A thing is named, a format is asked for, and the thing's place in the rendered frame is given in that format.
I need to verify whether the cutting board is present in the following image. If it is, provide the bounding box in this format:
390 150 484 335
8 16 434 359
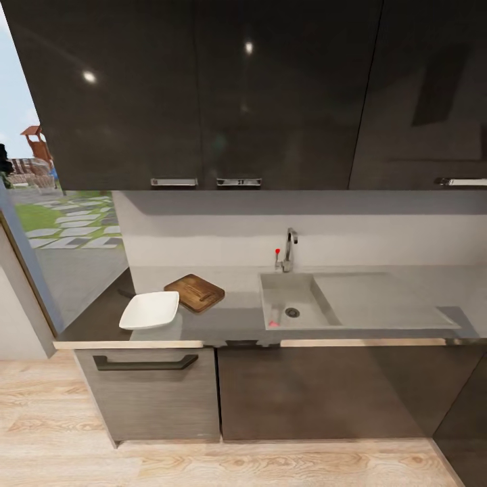
164 274 225 312

